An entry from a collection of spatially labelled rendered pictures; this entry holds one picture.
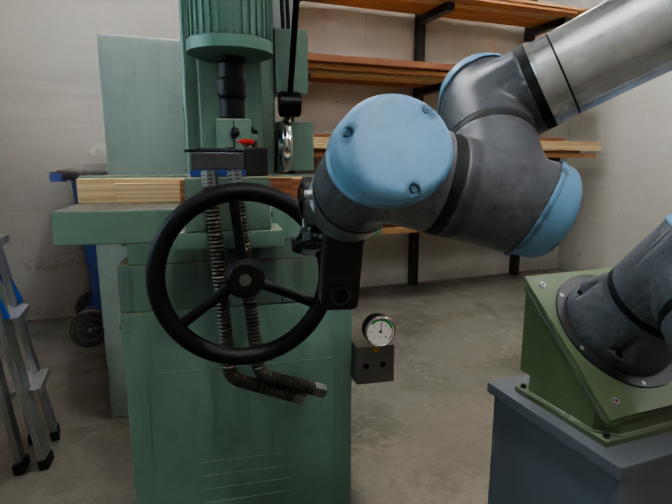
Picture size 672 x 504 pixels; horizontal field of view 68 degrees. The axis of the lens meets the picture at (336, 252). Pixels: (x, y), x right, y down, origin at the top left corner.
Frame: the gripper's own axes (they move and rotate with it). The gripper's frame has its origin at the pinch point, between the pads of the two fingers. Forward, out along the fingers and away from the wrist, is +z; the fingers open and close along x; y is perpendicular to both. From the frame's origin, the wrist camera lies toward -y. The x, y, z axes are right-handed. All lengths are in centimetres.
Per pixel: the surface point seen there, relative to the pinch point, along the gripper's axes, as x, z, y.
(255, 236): 7.8, 13.1, 5.7
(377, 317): -15.0, 22.0, -9.3
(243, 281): 10.5, 5.1, -2.9
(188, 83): 20, 43, 50
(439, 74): -129, 207, 150
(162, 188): 25.1, 34.0, 21.0
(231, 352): 12.7, 10.6, -13.3
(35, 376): 77, 120, -18
